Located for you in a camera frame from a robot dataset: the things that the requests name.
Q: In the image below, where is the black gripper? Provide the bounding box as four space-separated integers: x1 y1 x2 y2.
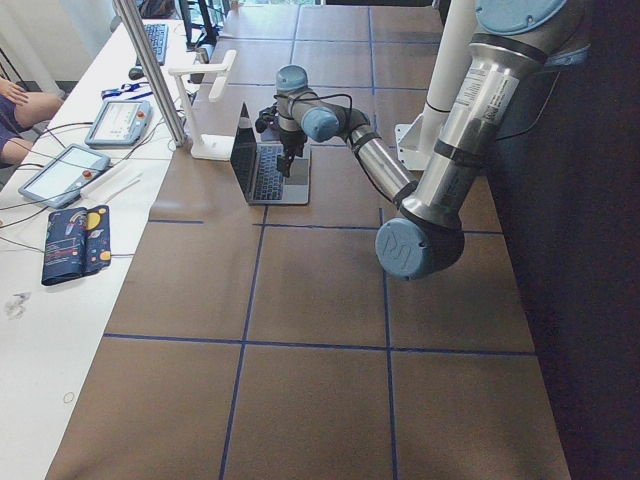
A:
277 128 306 178

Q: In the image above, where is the grey laptop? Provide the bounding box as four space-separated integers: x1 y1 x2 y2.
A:
230 103 311 205

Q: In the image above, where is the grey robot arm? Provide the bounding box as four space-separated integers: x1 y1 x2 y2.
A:
275 1 593 280

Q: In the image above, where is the white desk lamp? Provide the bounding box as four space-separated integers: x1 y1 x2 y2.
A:
166 49 239 161

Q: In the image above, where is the black desk mouse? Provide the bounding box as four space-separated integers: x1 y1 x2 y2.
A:
128 67 145 80

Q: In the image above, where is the silver metal cylinder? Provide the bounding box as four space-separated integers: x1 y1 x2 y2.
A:
194 44 214 64

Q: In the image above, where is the far teach pendant tablet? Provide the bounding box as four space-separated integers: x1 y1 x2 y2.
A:
84 100 151 149

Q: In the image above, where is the teach pendant tablet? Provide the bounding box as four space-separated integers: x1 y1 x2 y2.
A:
18 144 111 209
84 100 151 149

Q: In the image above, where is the black keyboard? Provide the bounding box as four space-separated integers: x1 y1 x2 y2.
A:
144 23 169 65

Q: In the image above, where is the navy space print pouch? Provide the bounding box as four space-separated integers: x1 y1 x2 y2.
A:
41 205 112 286

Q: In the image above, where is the near teach pendant tablet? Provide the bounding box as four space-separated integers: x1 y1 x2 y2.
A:
18 144 111 209

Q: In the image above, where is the seated person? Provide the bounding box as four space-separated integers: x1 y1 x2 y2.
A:
1 78 64 168

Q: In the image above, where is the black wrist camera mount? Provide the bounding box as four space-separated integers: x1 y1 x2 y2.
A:
255 103 278 134

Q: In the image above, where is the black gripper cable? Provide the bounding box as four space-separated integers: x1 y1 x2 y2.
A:
272 92 356 124

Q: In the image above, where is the aluminium frame post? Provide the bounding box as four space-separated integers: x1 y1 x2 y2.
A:
113 0 187 147

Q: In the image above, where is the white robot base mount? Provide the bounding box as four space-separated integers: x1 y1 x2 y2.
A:
396 0 477 171

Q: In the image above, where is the blue lanyard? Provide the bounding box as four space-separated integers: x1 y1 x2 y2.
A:
99 82 154 101

